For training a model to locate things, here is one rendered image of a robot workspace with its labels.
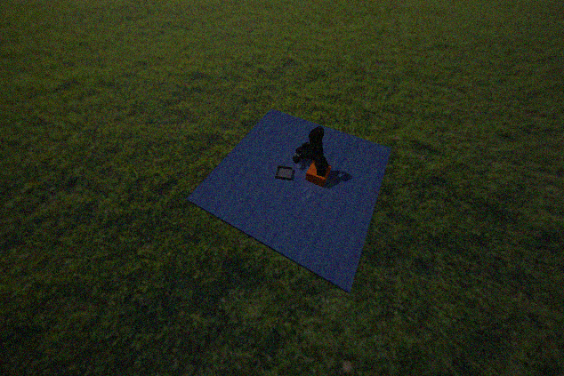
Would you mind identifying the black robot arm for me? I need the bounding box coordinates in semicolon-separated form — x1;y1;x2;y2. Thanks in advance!
295;126;329;177

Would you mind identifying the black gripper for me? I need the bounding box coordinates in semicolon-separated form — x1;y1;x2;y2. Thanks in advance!
293;152;307;164

